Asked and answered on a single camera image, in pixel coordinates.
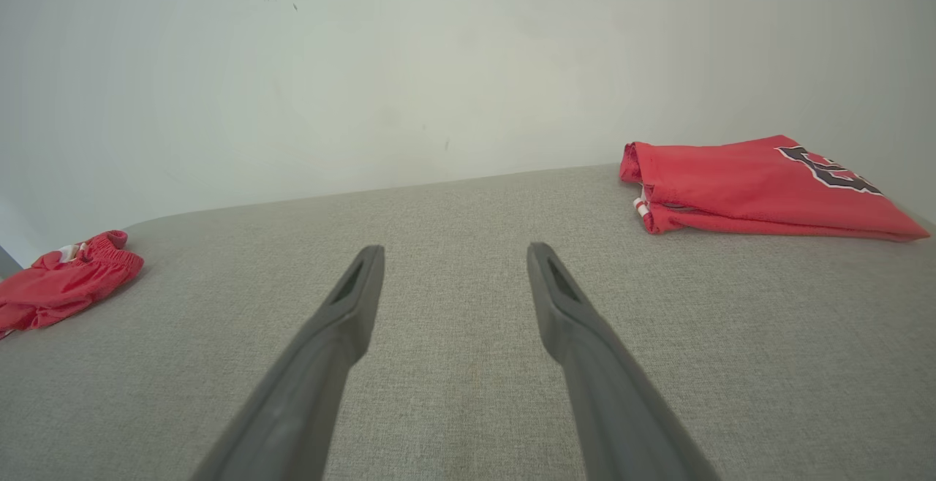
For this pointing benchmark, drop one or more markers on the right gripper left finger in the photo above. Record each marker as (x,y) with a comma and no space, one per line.
(307,393)

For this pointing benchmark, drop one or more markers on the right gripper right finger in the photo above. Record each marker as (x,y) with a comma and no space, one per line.
(614,408)

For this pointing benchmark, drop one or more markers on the red Bulls jersey white sleeves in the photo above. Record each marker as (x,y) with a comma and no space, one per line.
(746,188)

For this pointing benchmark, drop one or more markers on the red shorts white trim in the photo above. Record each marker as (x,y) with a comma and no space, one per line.
(66,283)

